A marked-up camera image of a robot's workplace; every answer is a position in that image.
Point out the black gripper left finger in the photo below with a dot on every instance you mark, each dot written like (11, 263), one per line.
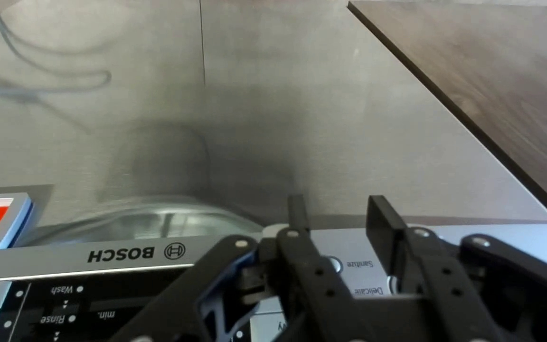
(315, 299)

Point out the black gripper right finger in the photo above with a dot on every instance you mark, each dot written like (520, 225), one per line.
(427, 269)

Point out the stainless steel dishwasher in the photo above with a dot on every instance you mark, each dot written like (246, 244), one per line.
(170, 138)

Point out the dark wood left cabinet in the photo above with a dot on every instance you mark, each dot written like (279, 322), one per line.
(487, 64)

